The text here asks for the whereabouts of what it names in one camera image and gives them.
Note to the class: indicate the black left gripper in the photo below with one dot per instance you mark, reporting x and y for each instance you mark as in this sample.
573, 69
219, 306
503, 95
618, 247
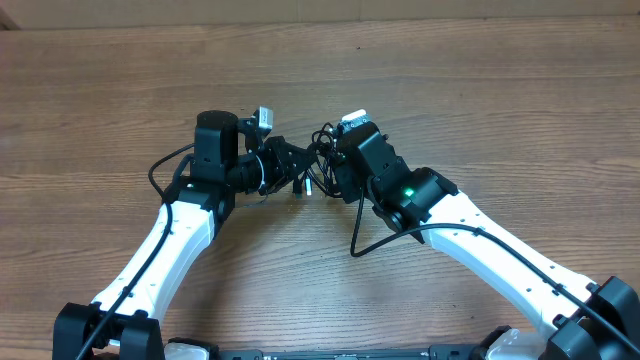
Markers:
279, 152

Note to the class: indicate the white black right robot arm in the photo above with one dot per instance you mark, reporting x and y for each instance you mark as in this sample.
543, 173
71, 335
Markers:
573, 316

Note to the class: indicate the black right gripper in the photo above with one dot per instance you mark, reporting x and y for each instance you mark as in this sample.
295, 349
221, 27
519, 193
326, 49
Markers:
344, 175

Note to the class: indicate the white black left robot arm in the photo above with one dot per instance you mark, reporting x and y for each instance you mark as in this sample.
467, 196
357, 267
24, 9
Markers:
229, 155

